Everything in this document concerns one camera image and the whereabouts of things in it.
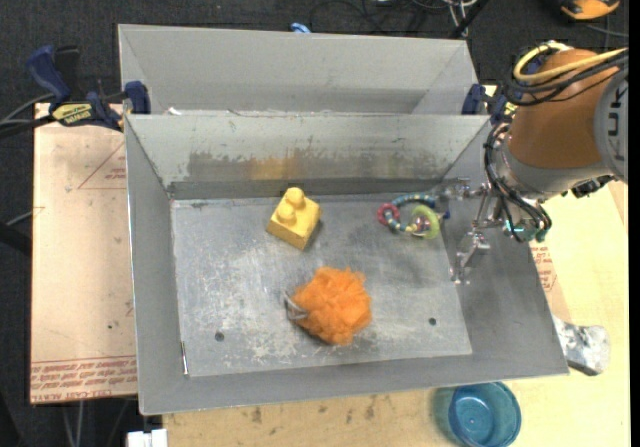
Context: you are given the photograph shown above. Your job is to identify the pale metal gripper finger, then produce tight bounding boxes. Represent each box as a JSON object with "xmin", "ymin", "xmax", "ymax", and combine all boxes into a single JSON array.
[
  {"xmin": 435, "ymin": 177, "xmax": 474, "ymax": 204},
  {"xmin": 449, "ymin": 229, "xmax": 493, "ymax": 286}
]

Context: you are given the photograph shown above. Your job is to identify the black cylinder on white bracket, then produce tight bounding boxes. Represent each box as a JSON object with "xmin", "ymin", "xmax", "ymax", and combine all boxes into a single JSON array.
[{"xmin": 571, "ymin": 175, "xmax": 616, "ymax": 200}]

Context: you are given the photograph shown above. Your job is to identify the orange mesh bath sponge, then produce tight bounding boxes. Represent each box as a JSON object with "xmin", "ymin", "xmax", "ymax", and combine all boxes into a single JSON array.
[{"xmin": 283, "ymin": 265, "xmax": 374, "ymax": 348}]

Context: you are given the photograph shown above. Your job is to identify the colourful ring rattle toy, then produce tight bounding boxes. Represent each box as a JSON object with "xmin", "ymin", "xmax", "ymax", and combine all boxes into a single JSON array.
[{"xmin": 376, "ymin": 191, "xmax": 450, "ymax": 241}]

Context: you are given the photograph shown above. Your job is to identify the white grey mottled lump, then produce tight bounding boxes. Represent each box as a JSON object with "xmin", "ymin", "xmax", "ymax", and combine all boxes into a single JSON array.
[{"xmin": 551, "ymin": 316, "xmax": 613, "ymax": 377}]

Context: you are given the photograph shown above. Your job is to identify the grey metal bin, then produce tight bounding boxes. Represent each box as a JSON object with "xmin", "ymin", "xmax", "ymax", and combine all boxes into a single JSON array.
[{"xmin": 117, "ymin": 23, "xmax": 571, "ymax": 417}]

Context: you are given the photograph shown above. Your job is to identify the blue plastic bowl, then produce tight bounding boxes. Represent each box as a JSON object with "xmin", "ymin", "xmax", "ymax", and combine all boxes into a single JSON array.
[{"xmin": 433, "ymin": 381, "xmax": 523, "ymax": 447}]

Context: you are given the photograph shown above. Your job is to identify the yellow toy building block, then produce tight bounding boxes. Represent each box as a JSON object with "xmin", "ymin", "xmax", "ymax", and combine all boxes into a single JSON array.
[{"xmin": 265, "ymin": 186, "xmax": 323, "ymax": 252}]

